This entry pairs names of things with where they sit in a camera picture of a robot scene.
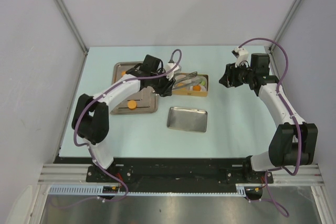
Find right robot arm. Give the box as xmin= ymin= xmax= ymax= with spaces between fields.
xmin=219 ymin=48 xmax=318 ymax=183

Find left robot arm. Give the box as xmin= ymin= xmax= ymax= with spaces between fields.
xmin=71 ymin=55 xmax=180 ymax=182

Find white cable duct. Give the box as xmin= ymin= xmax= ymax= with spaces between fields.
xmin=48 ymin=185 xmax=262 ymax=197

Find white paper cup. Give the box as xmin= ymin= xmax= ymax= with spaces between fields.
xmin=190 ymin=84 xmax=207 ymax=92
xmin=175 ymin=75 xmax=190 ymax=83
xmin=195 ymin=76 xmax=207 ymax=86

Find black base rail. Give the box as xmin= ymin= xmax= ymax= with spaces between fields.
xmin=54 ymin=157 xmax=274 ymax=193

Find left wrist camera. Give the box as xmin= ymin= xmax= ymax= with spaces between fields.
xmin=165 ymin=62 xmax=181 ymax=80

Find steel tongs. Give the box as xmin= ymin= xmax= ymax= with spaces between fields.
xmin=173 ymin=71 xmax=203 ymax=90

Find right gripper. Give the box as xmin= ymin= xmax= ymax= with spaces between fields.
xmin=219 ymin=60 xmax=255 ymax=88

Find gold cookie tin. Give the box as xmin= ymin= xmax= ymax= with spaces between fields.
xmin=172 ymin=73 xmax=209 ymax=97

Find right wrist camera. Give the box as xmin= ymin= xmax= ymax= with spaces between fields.
xmin=232 ymin=47 xmax=249 ymax=68

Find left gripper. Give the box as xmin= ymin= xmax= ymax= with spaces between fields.
xmin=150 ymin=69 xmax=176 ymax=98

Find steel tin lid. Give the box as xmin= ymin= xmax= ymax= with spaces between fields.
xmin=167 ymin=107 xmax=208 ymax=133

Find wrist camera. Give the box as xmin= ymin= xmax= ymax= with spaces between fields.
xmin=232 ymin=47 xmax=249 ymax=68
xmin=165 ymin=62 xmax=181 ymax=80

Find steel baking tray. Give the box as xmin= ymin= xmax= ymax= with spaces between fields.
xmin=110 ymin=61 xmax=159 ymax=115

